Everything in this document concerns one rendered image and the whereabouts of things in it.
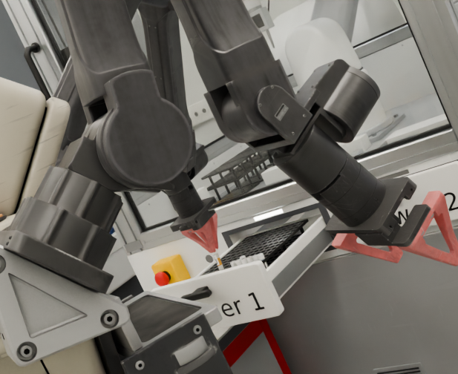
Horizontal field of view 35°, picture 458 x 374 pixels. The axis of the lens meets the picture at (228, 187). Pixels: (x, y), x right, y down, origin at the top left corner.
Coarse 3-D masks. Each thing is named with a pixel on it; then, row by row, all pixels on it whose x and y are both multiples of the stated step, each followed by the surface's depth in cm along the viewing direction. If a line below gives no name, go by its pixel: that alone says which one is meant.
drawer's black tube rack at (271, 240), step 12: (276, 228) 170; (288, 228) 165; (300, 228) 161; (252, 240) 169; (264, 240) 163; (276, 240) 158; (288, 240) 167; (228, 252) 168; (240, 252) 163; (252, 252) 157; (264, 252) 153; (276, 252) 161; (216, 264) 163; (228, 264) 157
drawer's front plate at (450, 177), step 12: (432, 168) 145; (444, 168) 143; (456, 168) 142; (420, 180) 146; (432, 180) 145; (444, 180) 144; (456, 180) 142; (420, 192) 147; (444, 192) 144; (456, 192) 143; (408, 204) 149; (456, 204) 144; (456, 216) 145; (360, 240) 157
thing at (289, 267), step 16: (288, 224) 172; (320, 224) 161; (240, 240) 177; (304, 240) 154; (320, 240) 159; (288, 256) 148; (304, 256) 152; (272, 272) 142; (288, 272) 146; (288, 288) 145
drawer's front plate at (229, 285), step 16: (224, 272) 140; (240, 272) 138; (256, 272) 136; (160, 288) 151; (176, 288) 148; (192, 288) 146; (224, 288) 142; (240, 288) 140; (256, 288) 138; (272, 288) 137; (240, 304) 141; (256, 304) 139; (272, 304) 137; (224, 320) 144; (240, 320) 142; (256, 320) 140
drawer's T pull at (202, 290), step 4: (200, 288) 144; (204, 288) 143; (208, 288) 143; (192, 292) 143; (196, 292) 141; (200, 292) 140; (204, 292) 140; (208, 292) 139; (184, 296) 143; (188, 296) 142; (192, 296) 142; (196, 296) 141; (200, 296) 140; (204, 296) 140; (208, 296) 140; (192, 300) 142; (196, 300) 142
